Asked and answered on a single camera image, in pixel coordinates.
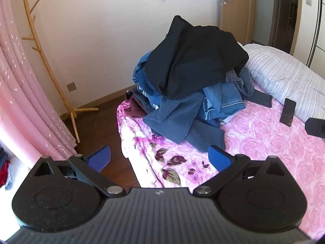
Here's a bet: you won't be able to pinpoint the pink curtain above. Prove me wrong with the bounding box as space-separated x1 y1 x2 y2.
0 0 78 163

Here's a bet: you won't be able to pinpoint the dark wooden door frame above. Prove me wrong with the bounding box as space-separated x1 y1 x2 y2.
269 0 303 56

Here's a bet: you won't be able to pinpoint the wooden coat rack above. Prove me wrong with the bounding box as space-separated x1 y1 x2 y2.
10 0 99 143

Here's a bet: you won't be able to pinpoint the navy white striped garment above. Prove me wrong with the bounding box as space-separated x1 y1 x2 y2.
136 85 160 110

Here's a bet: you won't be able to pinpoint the black smartphone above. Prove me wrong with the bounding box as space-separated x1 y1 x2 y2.
279 98 297 127

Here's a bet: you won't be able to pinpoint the black garment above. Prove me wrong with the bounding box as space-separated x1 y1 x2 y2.
146 15 250 101

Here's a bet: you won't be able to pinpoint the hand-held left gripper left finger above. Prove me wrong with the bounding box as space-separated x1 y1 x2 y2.
32 145 126 198

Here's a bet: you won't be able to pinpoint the dark blue garment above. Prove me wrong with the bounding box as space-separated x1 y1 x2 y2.
244 90 274 108

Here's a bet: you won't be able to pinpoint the red garment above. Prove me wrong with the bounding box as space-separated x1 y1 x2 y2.
0 160 11 187

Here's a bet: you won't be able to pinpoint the wooden door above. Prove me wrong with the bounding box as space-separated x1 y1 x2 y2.
219 0 256 44

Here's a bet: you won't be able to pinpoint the grey-blue sweatshirt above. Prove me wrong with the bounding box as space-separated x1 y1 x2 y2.
132 91 227 152

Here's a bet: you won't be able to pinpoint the blue denim garment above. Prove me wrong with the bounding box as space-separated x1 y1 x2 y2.
131 51 156 87

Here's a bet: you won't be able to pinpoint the pink floral blanket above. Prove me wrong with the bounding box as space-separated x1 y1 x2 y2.
116 81 325 242

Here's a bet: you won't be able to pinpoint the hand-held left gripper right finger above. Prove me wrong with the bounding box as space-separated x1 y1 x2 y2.
193 145 288 198

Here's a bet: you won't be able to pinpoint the white sliding wardrobe door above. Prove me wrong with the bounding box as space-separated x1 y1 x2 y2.
302 0 325 70

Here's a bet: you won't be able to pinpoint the maroon garment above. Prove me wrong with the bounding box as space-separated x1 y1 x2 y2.
124 99 148 119

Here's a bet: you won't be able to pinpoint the blue denim jeans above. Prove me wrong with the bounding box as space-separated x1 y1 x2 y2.
202 67 256 129

